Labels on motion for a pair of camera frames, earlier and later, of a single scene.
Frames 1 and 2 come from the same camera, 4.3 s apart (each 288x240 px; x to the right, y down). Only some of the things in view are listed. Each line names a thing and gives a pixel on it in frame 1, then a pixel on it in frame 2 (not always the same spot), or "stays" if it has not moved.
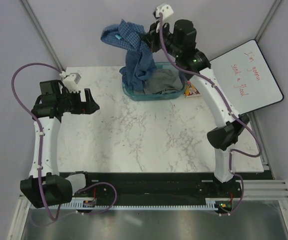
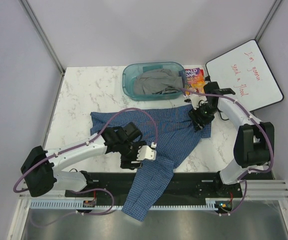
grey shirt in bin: [162, 81] stays
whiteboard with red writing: [245, 78] stays
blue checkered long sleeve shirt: [140, 65] to [172, 130]
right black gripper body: [154, 36] to [204, 112]
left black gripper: [79, 109] to [126, 162]
